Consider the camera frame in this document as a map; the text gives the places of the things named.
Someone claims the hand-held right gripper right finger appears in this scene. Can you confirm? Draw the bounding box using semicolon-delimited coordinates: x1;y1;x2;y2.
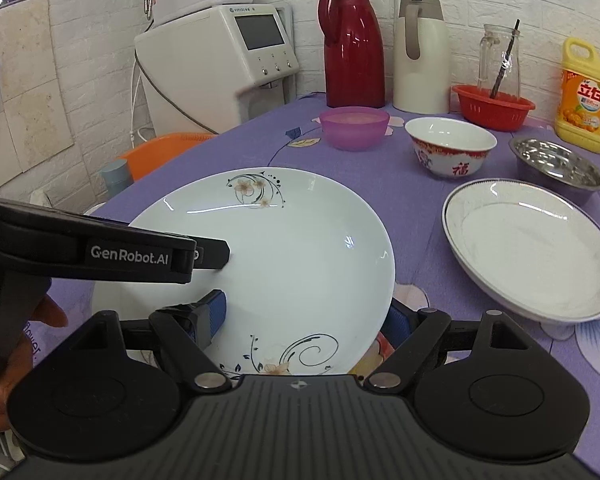
362;305;531;393

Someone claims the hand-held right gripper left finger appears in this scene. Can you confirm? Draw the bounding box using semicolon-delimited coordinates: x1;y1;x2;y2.
70;287;233;394

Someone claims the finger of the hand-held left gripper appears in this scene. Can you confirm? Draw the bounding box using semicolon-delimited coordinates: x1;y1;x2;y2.
195;239;231;271

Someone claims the large white floral plate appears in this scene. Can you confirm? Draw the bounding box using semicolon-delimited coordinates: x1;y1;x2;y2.
91;166;397;377

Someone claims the person's left hand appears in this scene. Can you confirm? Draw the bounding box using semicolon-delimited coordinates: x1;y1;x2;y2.
0;293;69;434

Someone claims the grey-blue cup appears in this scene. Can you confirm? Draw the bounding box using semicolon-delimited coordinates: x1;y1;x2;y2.
101;159;132;196

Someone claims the orange plastic stool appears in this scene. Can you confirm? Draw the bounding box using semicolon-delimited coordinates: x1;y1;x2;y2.
114;132;219;182

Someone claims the purple floral tablecloth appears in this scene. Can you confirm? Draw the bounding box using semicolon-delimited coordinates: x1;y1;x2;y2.
22;92;600;480

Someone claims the white plate with blue rim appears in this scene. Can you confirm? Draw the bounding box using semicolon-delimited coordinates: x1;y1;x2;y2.
441;178;600;322

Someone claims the white water dispenser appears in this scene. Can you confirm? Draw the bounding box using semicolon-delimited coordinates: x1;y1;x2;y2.
134;4;301;136

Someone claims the white bowl with red print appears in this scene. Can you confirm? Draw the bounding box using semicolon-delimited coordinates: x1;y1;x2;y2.
405;117;498;180

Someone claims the purple plastic bowl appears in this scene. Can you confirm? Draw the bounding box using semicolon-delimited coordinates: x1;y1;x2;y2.
320;106;391;152

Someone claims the stainless steel bowl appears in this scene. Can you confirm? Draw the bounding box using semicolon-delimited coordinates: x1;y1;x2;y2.
509;137;600;205

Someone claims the red plastic basket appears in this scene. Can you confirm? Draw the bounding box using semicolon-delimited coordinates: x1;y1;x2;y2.
451;84;536;132

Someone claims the red thermos jug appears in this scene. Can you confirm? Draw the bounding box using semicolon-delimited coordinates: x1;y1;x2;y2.
317;0;386;109

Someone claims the cream thermos jug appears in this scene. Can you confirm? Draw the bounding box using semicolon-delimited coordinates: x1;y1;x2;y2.
393;0;451;114

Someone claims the black bottle brush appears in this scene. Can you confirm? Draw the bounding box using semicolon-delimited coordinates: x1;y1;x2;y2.
489;19;521;100

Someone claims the clear glass jar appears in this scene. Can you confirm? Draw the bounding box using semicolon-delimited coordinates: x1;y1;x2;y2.
477;24;523;99

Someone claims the yellow detergent bottle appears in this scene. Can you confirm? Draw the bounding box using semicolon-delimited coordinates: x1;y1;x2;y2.
555;36;600;155

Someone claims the white cable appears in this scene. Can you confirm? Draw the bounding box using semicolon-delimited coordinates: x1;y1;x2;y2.
130;57;157;144

